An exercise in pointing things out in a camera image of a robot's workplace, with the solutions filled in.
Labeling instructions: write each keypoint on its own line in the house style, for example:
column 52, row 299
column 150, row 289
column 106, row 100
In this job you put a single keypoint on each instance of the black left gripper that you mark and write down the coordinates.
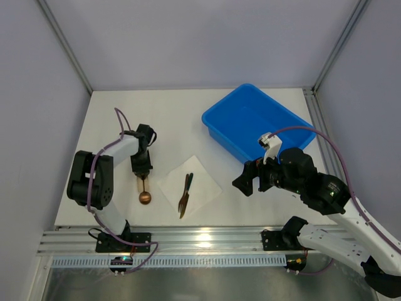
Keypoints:
column 141, row 168

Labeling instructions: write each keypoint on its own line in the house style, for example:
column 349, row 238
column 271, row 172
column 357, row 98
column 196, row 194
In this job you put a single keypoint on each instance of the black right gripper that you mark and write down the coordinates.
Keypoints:
column 260, row 175

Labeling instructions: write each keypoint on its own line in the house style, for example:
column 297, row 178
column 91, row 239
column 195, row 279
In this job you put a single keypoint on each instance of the copper spoon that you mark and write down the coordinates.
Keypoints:
column 144, row 197

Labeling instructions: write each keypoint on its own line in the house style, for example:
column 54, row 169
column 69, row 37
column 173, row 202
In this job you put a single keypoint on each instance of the gold fork green handle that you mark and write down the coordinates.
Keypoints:
column 181, row 201

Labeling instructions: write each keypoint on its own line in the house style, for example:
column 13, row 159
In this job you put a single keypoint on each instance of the gold knife green handle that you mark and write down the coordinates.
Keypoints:
column 186, row 197

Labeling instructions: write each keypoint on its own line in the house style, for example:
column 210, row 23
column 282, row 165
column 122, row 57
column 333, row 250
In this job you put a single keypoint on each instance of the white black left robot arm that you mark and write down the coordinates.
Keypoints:
column 91, row 180

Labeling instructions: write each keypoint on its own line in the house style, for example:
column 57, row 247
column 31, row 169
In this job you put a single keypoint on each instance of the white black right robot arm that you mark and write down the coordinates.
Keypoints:
column 375, row 257

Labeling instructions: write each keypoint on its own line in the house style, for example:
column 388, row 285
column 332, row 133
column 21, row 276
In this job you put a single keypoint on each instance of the beige utensil holder case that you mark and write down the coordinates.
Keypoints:
column 139, row 185

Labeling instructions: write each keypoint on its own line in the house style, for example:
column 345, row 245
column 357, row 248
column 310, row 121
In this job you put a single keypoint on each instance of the blue plastic bin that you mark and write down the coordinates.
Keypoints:
column 238, row 120

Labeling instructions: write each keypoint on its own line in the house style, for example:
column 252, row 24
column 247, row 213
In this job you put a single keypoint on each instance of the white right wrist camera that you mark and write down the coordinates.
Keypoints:
column 271, row 144

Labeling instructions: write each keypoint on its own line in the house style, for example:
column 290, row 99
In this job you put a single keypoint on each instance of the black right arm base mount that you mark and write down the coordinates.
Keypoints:
column 285, row 239

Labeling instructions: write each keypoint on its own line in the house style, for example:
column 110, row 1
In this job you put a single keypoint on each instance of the white slotted cable duct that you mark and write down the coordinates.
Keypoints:
column 171, row 261

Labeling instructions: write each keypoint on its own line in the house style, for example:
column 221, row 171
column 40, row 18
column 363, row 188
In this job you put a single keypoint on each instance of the aluminium front rail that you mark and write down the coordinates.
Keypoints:
column 173, row 240

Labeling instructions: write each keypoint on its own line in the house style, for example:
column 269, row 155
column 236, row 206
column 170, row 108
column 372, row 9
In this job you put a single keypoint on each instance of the aluminium frame post left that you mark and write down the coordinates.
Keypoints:
column 64, row 44

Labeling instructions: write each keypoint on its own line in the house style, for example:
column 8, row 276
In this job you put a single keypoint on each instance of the aluminium frame post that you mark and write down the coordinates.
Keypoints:
column 64, row 44
column 340, row 43

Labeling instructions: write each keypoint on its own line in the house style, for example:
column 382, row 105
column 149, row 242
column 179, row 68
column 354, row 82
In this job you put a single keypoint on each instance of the aluminium frame post right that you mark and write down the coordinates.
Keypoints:
column 340, row 43

